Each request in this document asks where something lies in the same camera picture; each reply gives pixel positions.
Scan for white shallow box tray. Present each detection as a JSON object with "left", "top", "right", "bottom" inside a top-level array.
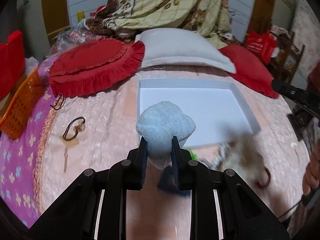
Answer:
[{"left": 137, "top": 78, "right": 261, "bottom": 148}]

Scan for white pillow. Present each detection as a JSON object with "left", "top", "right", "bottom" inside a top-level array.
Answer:
[{"left": 135, "top": 28, "right": 236, "bottom": 74}]

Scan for cream fluffy scrunchie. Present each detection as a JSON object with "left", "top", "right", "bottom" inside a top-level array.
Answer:
[{"left": 215, "top": 133, "right": 271, "bottom": 189}]

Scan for light blue fluffy scrunchie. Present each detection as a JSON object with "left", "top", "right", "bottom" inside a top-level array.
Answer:
[{"left": 136, "top": 101, "right": 196, "bottom": 170}]

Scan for red plain cushion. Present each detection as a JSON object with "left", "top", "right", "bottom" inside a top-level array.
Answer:
[{"left": 219, "top": 44, "right": 279, "bottom": 99}]

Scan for pink textured bedspread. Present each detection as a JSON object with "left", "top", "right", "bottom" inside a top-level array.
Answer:
[{"left": 39, "top": 66, "right": 309, "bottom": 239}]

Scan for red plastic bin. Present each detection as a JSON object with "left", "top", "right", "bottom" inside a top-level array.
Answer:
[{"left": 0, "top": 30, "right": 25, "bottom": 100}]

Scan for red ruffled cushion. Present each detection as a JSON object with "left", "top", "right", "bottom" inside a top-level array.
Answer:
[{"left": 49, "top": 38, "right": 145, "bottom": 98}]

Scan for clear plastic bag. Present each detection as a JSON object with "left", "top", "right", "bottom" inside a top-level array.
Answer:
[{"left": 49, "top": 19, "right": 105, "bottom": 55}]

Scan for brown hair clip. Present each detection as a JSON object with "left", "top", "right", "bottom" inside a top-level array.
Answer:
[{"left": 50, "top": 95, "right": 66, "bottom": 111}]

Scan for orange plastic basket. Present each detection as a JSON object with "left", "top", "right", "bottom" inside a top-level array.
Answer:
[{"left": 1, "top": 66, "right": 44, "bottom": 140}]

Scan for wooden chair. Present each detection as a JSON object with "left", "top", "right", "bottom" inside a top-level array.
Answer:
[{"left": 267, "top": 24, "right": 305, "bottom": 83}]

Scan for person's right hand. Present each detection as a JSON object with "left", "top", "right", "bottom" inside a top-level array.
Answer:
[{"left": 303, "top": 151, "right": 319, "bottom": 196}]

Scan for red shopping bag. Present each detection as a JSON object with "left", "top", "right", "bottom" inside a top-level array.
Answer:
[{"left": 244, "top": 30, "right": 277, "bottom": 64}]

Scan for floral beige quilt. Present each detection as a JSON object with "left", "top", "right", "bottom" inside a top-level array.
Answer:
[{"left": 85, "top": 0, "right": 231, "bottom": 49}]

